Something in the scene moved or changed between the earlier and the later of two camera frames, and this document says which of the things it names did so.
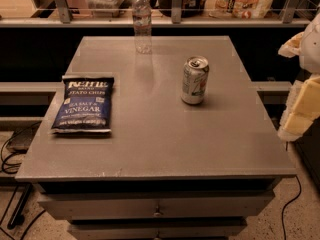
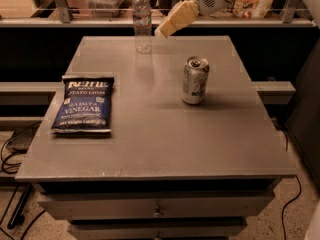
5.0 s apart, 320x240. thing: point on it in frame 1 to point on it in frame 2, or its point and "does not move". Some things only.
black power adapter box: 21,139 does not move
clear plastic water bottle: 142,24 does not move
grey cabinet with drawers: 168,170 does not move
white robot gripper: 312,52 to 207,1
